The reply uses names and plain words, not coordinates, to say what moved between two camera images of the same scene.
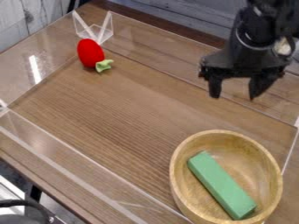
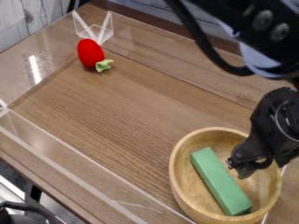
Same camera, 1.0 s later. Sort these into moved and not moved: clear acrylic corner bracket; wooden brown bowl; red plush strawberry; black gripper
Moved: black gripper
Not moved: red plush strawberry; clear acrylic corner bracket; wooden brown bowl
